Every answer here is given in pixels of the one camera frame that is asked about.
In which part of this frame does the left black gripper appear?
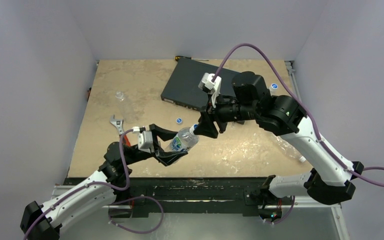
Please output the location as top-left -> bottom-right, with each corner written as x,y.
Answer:
123,124 -> 187,166

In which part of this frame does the clear plastic bottle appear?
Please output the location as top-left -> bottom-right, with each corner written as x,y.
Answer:
269,135 -> 307,163
115,91 -> 136,118
261,83 -> 277,107
164,126 -> 200,152

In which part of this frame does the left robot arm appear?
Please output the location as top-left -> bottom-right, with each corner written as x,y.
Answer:
20,124 -> 188,240

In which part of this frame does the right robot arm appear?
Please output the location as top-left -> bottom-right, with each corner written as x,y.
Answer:
194,71 -> 364,205

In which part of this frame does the black flat electronics box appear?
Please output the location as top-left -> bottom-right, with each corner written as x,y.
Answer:
160,56 -> 246,125

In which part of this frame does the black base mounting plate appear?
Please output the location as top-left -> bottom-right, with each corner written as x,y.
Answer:
62,176 -> 312,219

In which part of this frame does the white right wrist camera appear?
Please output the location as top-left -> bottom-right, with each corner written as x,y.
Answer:
198,72 -> 222,108

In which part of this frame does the red handled adjustable wrench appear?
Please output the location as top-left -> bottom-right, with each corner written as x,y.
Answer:
109,114 -> 131,147

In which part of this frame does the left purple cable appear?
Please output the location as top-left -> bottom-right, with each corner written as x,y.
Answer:
22,127 -> 165,240

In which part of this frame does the purple cable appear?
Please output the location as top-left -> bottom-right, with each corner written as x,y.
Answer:
22,127 -> 165,240
211,43 -> 384,226

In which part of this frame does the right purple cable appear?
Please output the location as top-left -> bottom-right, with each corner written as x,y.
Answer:
211,43 -> 384,226

